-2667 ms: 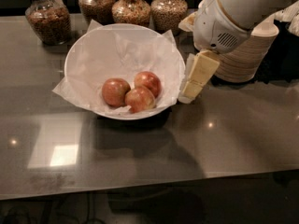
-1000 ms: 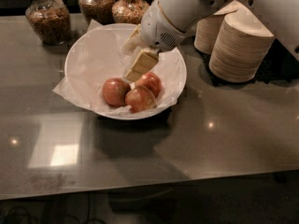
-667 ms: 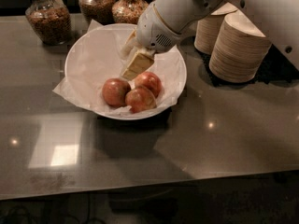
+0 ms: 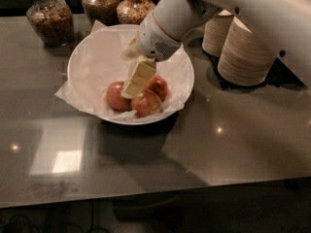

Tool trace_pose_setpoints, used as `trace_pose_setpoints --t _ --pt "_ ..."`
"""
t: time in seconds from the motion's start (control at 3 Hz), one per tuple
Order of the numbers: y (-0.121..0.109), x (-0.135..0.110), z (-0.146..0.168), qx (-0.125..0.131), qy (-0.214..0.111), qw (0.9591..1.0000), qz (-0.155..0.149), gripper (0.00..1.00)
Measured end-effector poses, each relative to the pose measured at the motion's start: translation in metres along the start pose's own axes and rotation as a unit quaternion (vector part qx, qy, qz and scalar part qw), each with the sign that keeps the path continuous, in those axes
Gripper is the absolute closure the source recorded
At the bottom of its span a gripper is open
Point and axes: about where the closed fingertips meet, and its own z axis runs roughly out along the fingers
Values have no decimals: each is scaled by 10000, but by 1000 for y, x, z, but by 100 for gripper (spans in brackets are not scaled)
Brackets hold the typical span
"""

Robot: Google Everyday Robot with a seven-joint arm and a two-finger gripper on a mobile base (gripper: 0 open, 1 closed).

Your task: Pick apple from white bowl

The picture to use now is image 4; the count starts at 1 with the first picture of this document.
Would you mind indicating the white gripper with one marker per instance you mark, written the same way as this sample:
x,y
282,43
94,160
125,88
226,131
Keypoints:
x,y
152,40

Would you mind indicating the red apple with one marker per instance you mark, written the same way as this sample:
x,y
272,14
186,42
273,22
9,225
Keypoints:
x,y
146,103
114,98
159,86

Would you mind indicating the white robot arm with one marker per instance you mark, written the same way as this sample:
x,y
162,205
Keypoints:
x,y
284,27

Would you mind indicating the white bowl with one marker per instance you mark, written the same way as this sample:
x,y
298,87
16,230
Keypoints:
x,y
94,65

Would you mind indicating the rear paper bowl stack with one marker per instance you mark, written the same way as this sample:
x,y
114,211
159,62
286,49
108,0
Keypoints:
x,y
215,33

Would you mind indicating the paper bowl stack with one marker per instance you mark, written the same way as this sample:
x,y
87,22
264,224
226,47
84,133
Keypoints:
x,y
215,33
244,60

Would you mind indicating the front paper bowl stack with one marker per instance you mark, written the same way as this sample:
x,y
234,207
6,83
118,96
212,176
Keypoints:
x,y
244,60

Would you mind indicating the glass cereal jar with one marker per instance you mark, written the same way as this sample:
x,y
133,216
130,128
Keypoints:
x,y
104,11
134,11
53,22

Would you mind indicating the left glass cereal jar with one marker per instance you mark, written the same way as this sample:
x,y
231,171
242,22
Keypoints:
x,y
53,22

